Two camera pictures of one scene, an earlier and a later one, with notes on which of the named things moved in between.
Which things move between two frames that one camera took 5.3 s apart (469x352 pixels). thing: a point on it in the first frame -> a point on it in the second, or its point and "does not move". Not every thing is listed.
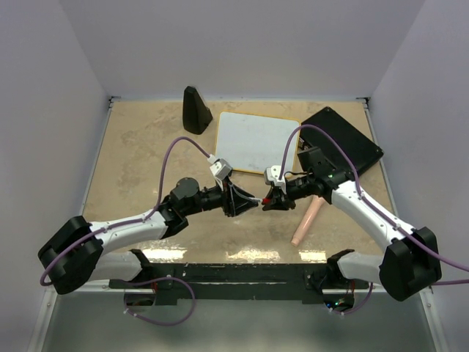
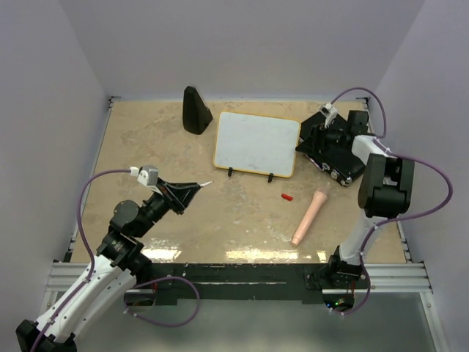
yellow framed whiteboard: [253, 143] does not move
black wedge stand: [196, 116] does not move
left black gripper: [234, 204] -> [177, 195]
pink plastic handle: [314, 207] does not move
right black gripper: [282, 205] -> [316, 137]
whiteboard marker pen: [257, 199] -> [202, 185]
